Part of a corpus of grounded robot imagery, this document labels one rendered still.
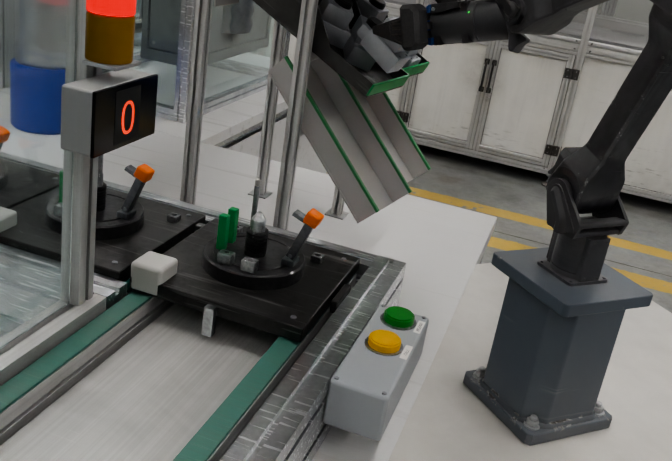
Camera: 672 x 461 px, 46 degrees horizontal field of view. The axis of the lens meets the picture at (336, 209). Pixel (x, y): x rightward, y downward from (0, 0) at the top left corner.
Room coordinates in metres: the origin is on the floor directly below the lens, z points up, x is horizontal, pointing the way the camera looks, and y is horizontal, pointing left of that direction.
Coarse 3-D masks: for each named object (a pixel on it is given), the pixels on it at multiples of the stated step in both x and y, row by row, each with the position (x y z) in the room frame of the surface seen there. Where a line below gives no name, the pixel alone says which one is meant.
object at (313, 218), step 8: (312, 208) 0.98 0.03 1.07; (296, 216) 0.97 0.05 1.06; (304, 216) 0.97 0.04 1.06; (312, 216) 0.96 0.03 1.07; (320, 216) 0.96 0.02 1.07; (304, 224) 0.96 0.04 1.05; (312, 224) 0.96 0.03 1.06; (304, 232) 0.96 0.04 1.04; (296, 240) 0.97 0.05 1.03; (304, 240) 0.96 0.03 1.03; (296, 248) 0.97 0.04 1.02; (288, 256) 0.97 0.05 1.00; (296, 256) 0.98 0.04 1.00
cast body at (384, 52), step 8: (360, 32) 1.22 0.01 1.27; (368, 32) 1.22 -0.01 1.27; (368, 40) 1.20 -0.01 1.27; (376, 40) 1.19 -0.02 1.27; (384, 40) 1.19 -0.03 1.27; (368, 48) 1.20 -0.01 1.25; (376, 48) 1.19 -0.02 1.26; (384, 48) 1.19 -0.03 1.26; (392, 48) 1.18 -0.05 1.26; (400, 48) 1.18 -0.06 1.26; (376, 56) 1.19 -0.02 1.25; (384, 56) 1.18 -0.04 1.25; (392, 56) 1.18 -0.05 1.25; (400, 56) 1.19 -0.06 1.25; (408, 56) 1.21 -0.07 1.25; (384, 64) 1.18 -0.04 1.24; (392, 64) 1.18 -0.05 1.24; (400, 64) 1.20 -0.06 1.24
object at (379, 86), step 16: (256, 0) 1.26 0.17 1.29; (272, 0) 1.24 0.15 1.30; (288, 0) 1.23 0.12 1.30; (320, 0) 1.35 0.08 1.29; (352, 0) 1.33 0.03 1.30; (272, 16) 1.24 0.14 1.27; (288, 16) 1.23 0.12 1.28; (320, 16) 1.21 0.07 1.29; (320, 32) 1.20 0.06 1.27; (320, 48) 1.20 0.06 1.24; (336, 48) 1.27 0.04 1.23; (336, 64) 1.19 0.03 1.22; (352, 80) 1.18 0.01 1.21; (368, 80) 1.17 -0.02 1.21; (384, 80) 1.26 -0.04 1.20; (400, 80) 1.25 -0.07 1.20; (368, 96) 1.17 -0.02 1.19
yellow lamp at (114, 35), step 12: (96, 24) 0.81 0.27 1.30; (108, 24) 0.81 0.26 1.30; (120, 24) 0.82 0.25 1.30; (132, 24) 0.83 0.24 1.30; (96, 36) 0.81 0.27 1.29; (108, 36) 0.81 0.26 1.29; (120, 36) 0.82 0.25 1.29; (132, 36) 0.84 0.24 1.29; (96, 48) 0.81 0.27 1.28; (108, 48) 0.81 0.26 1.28; (120, 48) 0.82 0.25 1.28; (132, 48) 0.84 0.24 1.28; (96, 60) 0.81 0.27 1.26; (108, 60) 0.81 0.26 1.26; (120, 60) 0.82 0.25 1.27; (132, 60) 0.84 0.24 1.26
